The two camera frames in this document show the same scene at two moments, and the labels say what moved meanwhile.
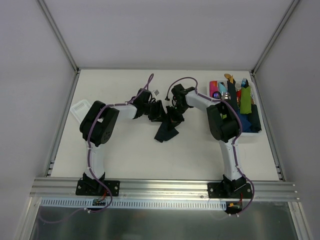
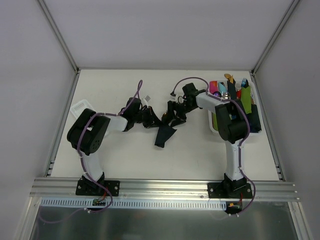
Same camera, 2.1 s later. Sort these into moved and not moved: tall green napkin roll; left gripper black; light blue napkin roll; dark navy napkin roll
Moved: left gripper black
Not moved: light blue napkin roll; tall green napkin roll; dark navy napkin roll
